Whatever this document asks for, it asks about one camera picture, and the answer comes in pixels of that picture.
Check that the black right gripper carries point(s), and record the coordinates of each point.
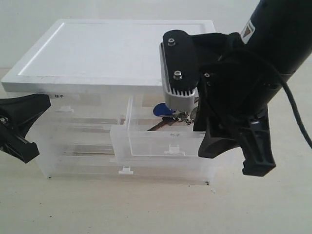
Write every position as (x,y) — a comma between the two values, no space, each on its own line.
(243,79)

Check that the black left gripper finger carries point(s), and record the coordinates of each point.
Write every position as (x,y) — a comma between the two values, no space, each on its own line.
(19,114)
(20,149)

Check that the key bunch with blue tag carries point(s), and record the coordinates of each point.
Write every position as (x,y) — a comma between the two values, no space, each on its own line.
(169,116)

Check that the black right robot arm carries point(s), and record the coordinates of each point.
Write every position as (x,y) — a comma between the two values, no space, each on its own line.
(284,19)

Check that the clear bottom wide drawer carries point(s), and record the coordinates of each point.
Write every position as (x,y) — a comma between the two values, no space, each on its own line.
(190,172)

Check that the white plastic drawer cabinet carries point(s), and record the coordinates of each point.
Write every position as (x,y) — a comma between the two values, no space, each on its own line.
(91,56)

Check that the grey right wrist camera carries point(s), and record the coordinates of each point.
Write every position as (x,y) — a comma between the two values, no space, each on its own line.
(179,70)

